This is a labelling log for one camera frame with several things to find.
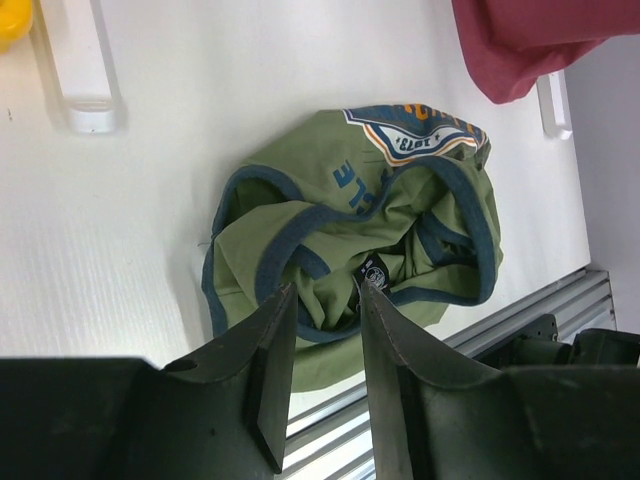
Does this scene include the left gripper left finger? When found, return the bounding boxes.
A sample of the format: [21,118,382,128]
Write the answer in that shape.
[159,284,298,474]

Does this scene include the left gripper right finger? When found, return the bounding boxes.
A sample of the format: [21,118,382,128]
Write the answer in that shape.
[360,282,505,479]

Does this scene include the green tank top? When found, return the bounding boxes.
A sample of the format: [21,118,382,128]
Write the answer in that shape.
[202,104,502,392]

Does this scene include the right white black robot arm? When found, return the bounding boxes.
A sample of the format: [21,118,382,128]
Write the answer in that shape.
[474,314,639,370]

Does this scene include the red tank top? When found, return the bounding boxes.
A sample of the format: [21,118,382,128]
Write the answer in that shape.
[452,0,639,105]

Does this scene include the white metal clothes rack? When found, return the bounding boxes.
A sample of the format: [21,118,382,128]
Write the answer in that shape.
[31,1,126,136]

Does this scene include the yellow plastic bin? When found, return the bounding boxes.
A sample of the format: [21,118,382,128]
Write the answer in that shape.
[0,0,34,54]

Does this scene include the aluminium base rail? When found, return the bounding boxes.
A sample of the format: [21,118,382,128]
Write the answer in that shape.
[277,269,617,479]

